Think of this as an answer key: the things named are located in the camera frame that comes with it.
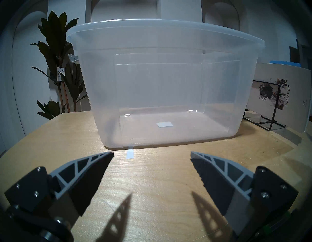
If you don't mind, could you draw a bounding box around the white book with WELCOME spine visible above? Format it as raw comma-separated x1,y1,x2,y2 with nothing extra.
245,63,312,133

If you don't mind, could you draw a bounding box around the blue book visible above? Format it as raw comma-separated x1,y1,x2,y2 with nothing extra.
269,60,302,67

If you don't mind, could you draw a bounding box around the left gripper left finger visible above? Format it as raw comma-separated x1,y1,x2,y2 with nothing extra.
4,151,115,228

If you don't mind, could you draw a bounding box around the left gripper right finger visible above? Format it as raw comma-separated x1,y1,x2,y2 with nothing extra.
190,151,299,241

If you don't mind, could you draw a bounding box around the dark door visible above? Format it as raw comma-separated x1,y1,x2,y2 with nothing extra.
289,39,312,66

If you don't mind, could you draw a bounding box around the tall green potted plant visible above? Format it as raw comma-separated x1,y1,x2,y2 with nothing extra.
30,10,92,120

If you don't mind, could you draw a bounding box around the black wire book stand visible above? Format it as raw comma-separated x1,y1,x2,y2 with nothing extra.
243,80,287,131

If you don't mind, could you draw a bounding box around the clear plastic storage box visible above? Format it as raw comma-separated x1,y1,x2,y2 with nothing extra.
66,19,265,150

